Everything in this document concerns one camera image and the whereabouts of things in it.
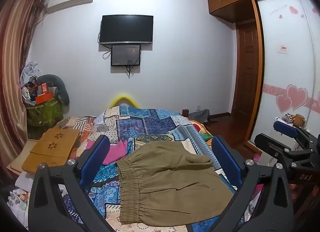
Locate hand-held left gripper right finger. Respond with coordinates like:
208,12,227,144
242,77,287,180
190,136,294,232

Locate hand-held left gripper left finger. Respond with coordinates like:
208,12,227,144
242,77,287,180
28,135,116,232

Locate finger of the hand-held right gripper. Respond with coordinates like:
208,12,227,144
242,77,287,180
273,121,318,151
254,133,315,168

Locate olive green pants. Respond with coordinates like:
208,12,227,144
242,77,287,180
115,142,234,227

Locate pink cloth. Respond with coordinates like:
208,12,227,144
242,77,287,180
86,140,128,166

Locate colourful fleece blanket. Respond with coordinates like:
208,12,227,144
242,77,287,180
187,120,216,143

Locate orange striped cloth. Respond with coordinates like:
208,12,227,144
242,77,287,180
56,116,97,135

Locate wooden lap desk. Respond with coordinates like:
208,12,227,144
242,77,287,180
21,128,80,174

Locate grey bag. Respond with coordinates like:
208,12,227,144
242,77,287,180
188,109,210,124

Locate heart-decorated sliding wardrobe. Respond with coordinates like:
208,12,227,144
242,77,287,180
244,0,320,153

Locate patchwork printed blanket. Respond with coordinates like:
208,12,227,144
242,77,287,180
57,105,253,232

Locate yellow hoop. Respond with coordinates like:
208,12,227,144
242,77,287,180
111,93,138,109

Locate brown wooden door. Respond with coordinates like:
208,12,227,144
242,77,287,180
231,21,260,123

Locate green patterned bag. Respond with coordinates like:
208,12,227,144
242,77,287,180
26,97,63,128

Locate grey neck pillow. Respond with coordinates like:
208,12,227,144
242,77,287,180
37,74,70,105

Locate orange box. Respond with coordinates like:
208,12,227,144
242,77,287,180
35,92,54,105

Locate pile of papers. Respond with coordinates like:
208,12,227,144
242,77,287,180
6,172,34,227

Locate pale grey crumpled cloth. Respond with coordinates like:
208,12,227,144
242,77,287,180
20,61,42,85

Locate pink striped curtain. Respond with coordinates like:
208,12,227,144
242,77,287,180
0,0,48,175

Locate looped black wall cable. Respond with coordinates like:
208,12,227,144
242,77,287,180
102,45,112,60

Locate small black wall monitor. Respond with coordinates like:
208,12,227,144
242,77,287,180
111,44,141,67

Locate black wall television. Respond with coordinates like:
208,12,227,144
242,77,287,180
99,15,154,45

